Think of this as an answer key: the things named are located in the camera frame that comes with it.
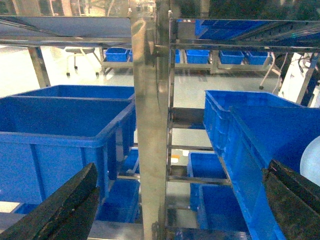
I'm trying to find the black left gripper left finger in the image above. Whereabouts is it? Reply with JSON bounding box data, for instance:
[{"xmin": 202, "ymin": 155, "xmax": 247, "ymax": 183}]
[{"xmin": 0, "ymin": 162, "xmax": 100, "ymax": 240}]

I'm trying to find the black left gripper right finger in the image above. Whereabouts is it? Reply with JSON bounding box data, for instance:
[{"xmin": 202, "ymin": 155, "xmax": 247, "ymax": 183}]
[{"xmin": 262, "ymin": 159, "xmax": 320, "ymax": 240}]

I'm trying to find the light blue oval tray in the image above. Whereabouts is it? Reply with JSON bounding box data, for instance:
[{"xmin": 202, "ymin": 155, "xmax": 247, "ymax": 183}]
[{"xmin": 300, "ymin": 136, "xmax": 320, "ymax": 186}]

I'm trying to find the blue crate left shelf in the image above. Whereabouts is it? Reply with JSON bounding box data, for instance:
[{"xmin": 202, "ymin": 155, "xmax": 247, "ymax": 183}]
[{"xmin": 0, "ymin": 96, "xmax": 136, "ymax": 205}]

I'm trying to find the blue crate shelf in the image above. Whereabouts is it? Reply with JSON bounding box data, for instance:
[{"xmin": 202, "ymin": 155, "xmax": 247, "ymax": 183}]
[
  {"xmin": 203, "ymin": 90, "xmax": 320, "ymax": 240},
  {"xmin": 0, "ymin": 96, "xmax": 136, "ymax": 205}
]

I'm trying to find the blue crate right shelf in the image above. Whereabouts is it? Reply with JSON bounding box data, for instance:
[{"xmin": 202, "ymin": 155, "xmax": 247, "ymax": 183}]
[{"xmin": 203, "ymin": 90, "xmax": 320, "ymax": 240}]

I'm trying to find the steel shelf rack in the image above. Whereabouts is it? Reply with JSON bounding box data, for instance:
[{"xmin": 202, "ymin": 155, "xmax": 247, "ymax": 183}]
[{"xmin": 0, "ymin": 0, "xmax": 320, "ymax": 240}]

